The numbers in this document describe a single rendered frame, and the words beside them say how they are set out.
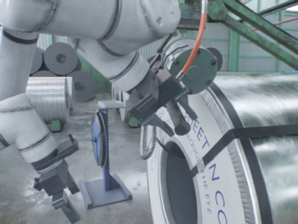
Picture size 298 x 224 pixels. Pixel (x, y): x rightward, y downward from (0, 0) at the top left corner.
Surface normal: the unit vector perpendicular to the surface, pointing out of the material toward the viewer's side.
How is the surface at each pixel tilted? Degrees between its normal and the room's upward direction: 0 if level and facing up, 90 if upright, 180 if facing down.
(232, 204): 90
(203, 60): 115
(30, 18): 143
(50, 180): 96
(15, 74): 133
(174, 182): 72
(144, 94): 50
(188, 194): 54
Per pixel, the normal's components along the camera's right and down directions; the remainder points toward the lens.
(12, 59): 0.15, 0.73
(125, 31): 0.47, 0.81
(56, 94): 0.24, -0.18
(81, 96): 0.26, 0.15
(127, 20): 0.60, 0.58
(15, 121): 0.49, 0.11
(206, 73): 0.16, 0.55
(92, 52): -0.36, 0.79
